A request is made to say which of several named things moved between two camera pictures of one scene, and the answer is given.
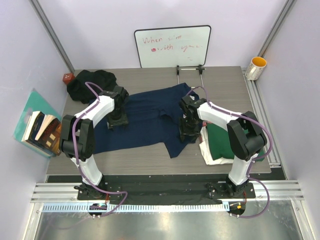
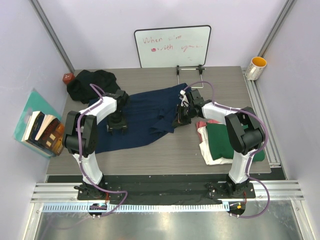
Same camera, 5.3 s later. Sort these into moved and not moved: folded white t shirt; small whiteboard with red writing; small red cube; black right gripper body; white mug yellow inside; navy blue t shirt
Moved: navy blue t shirt; black right gripper body
Not moved: small red cube; folded white t shirt; white mug yellow inside; small whiteboard with red writing
